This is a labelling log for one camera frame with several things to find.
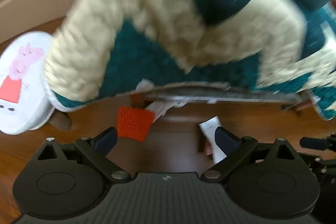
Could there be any metal bed frame rail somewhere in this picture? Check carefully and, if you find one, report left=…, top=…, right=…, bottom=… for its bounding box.
left=145, top=86, right=302, bottom=109

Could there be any white paper wrapper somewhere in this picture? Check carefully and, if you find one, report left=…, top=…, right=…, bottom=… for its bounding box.
left=199, top=117, right=226, bottom=164

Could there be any white Peppa Pig stool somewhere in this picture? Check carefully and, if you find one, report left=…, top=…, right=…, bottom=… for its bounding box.
left=0, top=31, right=57, bottom=135

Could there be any teal white patchwork blanket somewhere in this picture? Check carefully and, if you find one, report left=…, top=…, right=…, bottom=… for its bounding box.
left=44, top=0, right=335, bottom=119

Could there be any white tissue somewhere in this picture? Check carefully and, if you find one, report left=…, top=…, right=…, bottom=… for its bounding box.
left=135, top=79, right=188, bottom=123

